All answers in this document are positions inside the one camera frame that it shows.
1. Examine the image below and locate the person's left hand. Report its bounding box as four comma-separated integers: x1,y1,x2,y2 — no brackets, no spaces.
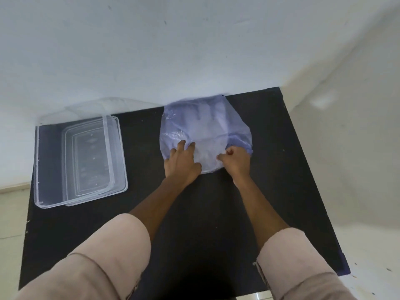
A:
164,140,203,186

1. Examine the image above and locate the person's right hand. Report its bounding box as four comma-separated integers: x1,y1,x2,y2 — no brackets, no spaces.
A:
216,146,252,186

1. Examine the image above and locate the translucent bluish plastic bag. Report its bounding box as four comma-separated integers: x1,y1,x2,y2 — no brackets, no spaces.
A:
160,94,253,175

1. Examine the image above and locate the person's left forearm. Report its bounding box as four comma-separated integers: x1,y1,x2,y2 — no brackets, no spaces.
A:
128,175,191,247

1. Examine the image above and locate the person's right forearm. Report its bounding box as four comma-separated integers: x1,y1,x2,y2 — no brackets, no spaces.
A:
232,175,291,251

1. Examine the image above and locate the clear plastic container lid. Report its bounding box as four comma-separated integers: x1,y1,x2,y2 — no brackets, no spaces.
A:
64,116,129,206

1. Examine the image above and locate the black table cloth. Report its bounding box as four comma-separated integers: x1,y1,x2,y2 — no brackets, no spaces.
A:
18,87,352,300

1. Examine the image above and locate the clear plastic storage container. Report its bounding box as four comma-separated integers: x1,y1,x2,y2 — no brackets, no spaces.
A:
34,115,114,209

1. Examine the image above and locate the light pink shirt sleeve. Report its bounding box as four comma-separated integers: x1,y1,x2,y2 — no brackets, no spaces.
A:
13,213,152,300
252,227,359,300

